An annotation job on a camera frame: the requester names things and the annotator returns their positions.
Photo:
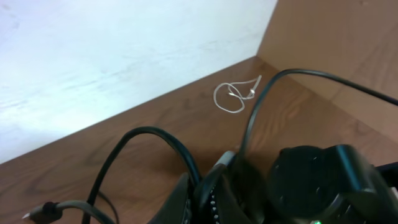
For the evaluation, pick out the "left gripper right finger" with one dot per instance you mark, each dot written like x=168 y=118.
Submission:
x=215 y=201

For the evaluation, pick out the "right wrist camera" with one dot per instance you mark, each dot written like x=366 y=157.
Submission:
x=226 y=158

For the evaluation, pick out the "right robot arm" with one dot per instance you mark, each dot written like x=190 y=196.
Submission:
x=332 y=185

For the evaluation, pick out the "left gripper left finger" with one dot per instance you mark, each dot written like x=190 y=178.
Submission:
x=176 y=208

